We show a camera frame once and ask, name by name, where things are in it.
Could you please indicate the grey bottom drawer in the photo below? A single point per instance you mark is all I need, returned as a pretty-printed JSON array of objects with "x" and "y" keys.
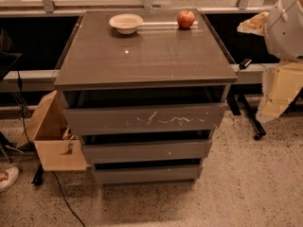
[{"x": 147, "y": 175}]

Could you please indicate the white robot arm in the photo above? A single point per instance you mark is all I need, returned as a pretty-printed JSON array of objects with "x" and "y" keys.
[{"x": 282, "y": 29}]

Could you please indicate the grey drawer cabinet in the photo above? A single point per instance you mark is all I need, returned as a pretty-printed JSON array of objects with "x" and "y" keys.
[{"x": 159, "y": 64}]

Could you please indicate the grey drawer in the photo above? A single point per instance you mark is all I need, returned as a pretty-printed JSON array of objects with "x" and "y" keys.
[
  {"x": 149, "y": 151},
  {"x": 154, "y": 118},
  {"x": 147, "y": 175}
]

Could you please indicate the white red sneaker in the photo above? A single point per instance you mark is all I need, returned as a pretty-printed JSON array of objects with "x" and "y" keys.
[{"x": 8, "y": 177}]

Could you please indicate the white bowl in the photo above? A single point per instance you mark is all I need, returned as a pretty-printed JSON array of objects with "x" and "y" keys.
[{"x": 126, "y": 23}]

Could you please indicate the black table leg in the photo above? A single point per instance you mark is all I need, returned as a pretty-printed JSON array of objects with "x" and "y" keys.
[{"x": 236, "y": 96}]

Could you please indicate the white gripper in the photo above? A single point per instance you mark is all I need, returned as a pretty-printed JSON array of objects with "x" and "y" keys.
[{"x": 285, "y": 35}]

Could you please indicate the black stand foot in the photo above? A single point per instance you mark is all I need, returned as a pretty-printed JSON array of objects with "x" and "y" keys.
[{"x": 38, "y": 178}]

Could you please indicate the grey top drawer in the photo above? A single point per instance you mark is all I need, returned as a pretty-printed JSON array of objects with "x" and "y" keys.
[{"x": 154, "y": 118}]

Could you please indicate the small black device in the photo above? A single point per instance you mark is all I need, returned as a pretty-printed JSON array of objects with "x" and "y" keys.
[{"x": 244, "y": 64}]

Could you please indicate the red apple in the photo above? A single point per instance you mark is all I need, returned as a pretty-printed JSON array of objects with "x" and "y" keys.
[{"x": 185, "y": 19}]

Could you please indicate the cardboard box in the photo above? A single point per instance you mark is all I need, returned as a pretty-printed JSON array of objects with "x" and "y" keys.
[{"x": 58, "y": 149}]

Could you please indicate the grey bench rail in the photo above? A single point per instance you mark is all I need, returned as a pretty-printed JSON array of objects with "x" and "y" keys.
[{"x": 33, "y": 81}]

